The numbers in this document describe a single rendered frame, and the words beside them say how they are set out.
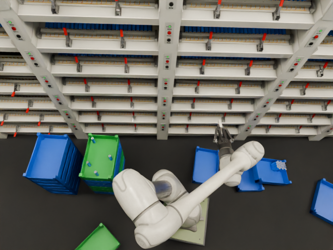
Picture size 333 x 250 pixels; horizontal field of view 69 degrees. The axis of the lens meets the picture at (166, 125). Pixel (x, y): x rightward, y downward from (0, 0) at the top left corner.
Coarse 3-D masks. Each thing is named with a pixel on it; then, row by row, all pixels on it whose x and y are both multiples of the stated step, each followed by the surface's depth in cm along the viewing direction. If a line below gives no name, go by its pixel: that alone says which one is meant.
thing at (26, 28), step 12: (0, 12) 102; (12, 12) 102; (24, 24) 109; (12, 36) 113; (24, 36) 113; (24, 48) 120; (36, 48) 120; (36, 72) 136; (48, 72) 136; (60, 96) 156; (60, 108) 169; (72, 120) 184; (84, 132) 203
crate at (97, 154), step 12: (96, 144) 168; (108, 144) 169; (84, 156) 159; (96, 156) 164; (108, 156) 165; (84, 168) 159; (96, 168) 160; (108, 168) 161; (96, 180) 156; (108, 180) 155
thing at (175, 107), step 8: (176, 104) 174; (184, 104) 174; (200, 104) 174; (208, 104) 175; (216, 104) 175; (224, 104) 175; (232, 104) 176; (240, 104) 176; (248, 104) 176; (256, 104) 171; (224, 112) 179; (232, 112) 179; (240, 112) 179; (248, 112) 178
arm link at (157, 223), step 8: (152, 208) 93; (160, 208) 94; (168, 208) 98; (144, 216) 91; (152, 216) 91; (160, 216) 92; (168, 216) 94; (176, 216) 96; (136, 224) 93; (144, 224) 91; (152, 224) 90; (160, 224) 91; (168, 224) 92; (176, 224) 95; (136, 232) 90; (144, 232) 88; (152, 232) 88; (160, 232) 89; (168, 232) 92; (136, 240) 90; (144, 240) 87; (152, 240) 88; (160, 240) 90; (144, 248) 89
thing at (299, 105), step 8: (280, 104) 176; (288, 104) 175; (296, 104) 177; (304, 104) 177; (312, 104) 178; (320, 104) 178; (328, 104) 174; (272, 112) 178; (280, 112) 178; (288, 112) 178; (296, 112) 178; (304, 112) 178; (312, 112) 178; (320, 112) 178; (328, 112) 178
